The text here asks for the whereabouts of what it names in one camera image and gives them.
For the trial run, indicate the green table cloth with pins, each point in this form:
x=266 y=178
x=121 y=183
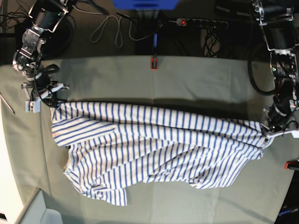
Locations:
x=215 y=87

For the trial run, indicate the metal strip on cloth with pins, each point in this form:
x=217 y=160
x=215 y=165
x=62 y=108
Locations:
x=6 y=104

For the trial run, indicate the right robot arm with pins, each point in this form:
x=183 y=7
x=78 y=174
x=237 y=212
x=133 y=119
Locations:
x=46 y=16

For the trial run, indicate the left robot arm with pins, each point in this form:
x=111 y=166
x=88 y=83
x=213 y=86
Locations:
x=281 y=38

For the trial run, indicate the red black clamp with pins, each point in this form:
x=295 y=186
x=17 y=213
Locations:
x=292 y=165
x=154 y=55

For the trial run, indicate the red black centre clamp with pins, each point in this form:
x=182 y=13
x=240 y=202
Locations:
x=154 y=55

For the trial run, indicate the blue white striped t-shirt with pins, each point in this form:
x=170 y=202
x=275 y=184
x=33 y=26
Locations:
x=113 y=146

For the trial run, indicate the blue box overhead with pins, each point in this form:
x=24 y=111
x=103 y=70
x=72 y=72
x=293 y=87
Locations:
x=145 y=4

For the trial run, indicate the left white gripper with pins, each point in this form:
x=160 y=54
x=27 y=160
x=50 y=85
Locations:
x=289 y=126

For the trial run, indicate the red black right clamp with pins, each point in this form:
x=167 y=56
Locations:
x=292 y=165

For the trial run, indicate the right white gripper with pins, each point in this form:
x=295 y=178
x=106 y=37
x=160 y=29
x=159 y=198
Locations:
x=38 y=95

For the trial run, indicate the black power strip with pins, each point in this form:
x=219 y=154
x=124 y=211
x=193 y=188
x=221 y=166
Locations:
x=202 y=23

